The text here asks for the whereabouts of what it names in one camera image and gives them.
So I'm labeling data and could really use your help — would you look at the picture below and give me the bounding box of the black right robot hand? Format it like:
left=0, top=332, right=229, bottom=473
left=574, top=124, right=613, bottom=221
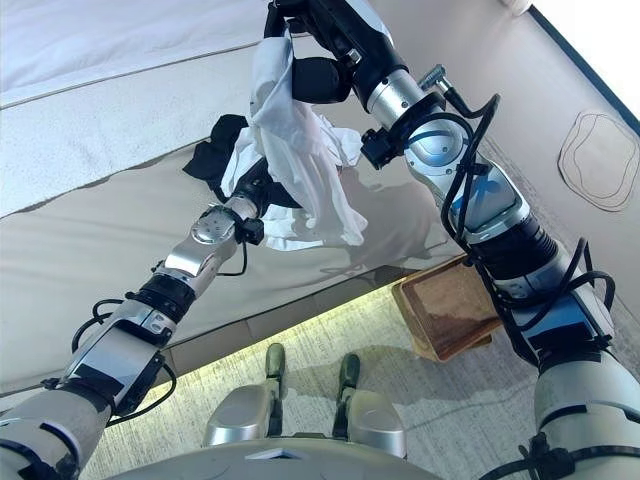
left=263, top=0, right=409, bottom=104

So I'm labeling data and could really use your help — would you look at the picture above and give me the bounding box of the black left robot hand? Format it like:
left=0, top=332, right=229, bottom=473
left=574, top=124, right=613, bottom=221
left=232, top=162, right=301, bottom=221

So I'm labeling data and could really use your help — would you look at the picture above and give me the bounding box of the white cotton shirt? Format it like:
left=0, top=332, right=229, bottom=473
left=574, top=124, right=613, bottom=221
left=219, top=114, right=362, bottom=251
left=248, top=27, right=369, bottom=247

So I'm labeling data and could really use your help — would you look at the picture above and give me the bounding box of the black cotton shirt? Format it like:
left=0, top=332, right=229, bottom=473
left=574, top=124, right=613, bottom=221
left=182, top=114, right=261, bottom=201

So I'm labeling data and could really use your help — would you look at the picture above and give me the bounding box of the brown woven basket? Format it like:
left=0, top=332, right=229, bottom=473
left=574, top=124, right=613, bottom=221
left=392, top=252, right=504, bottom=362

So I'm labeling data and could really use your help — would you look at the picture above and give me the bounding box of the white textured blanket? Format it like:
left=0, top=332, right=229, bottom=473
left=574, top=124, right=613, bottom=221
left=0, top=42, right=266, bottom=216

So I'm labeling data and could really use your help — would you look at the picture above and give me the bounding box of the white duvet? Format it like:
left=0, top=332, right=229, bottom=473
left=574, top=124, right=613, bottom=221
left=0, top=0, right=281, bottom=96

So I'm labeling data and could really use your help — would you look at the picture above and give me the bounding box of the silver left robot leg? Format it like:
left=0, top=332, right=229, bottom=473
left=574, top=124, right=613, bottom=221
left=202, top=343, right=287, bottom=449

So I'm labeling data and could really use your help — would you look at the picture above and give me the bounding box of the silver robot leg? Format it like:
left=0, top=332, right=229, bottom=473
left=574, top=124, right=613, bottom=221
left=202, top=343, right=287, bottom=449
left=337, top=353, right=407, bottom=459

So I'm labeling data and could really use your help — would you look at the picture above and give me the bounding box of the silver right robot leg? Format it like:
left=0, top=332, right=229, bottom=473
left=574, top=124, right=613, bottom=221
left=337, top=353, right=407, bottom=459

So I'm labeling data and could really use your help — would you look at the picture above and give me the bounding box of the grey robot torso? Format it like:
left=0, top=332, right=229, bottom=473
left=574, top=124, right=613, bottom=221
left=107, top=433, right=436, bottom=480

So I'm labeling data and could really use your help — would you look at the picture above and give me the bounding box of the small oval beige rug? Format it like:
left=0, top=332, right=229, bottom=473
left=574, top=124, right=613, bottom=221
left=557, top=110, right=632, bottom=214

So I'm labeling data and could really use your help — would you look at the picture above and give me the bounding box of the large grey area rug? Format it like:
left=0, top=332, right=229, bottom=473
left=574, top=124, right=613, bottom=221
left=84, top=139, right=640, bottom=480

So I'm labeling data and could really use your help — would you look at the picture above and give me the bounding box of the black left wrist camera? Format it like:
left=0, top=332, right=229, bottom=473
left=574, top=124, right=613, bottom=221
left=239, top=217, right=265, bottom=246

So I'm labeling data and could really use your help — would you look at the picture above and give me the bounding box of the grey upholstered bed frame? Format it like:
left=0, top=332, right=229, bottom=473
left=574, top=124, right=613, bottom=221
left=0, top=252, right=471, bottom=416

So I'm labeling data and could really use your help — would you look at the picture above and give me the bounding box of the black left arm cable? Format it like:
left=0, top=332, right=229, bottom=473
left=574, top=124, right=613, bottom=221
left=42, top=239, right=251, bottom=426

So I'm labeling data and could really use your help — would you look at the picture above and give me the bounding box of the black floor rail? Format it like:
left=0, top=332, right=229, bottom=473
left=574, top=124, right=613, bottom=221
left=528, top=0, right=640, bottom=124

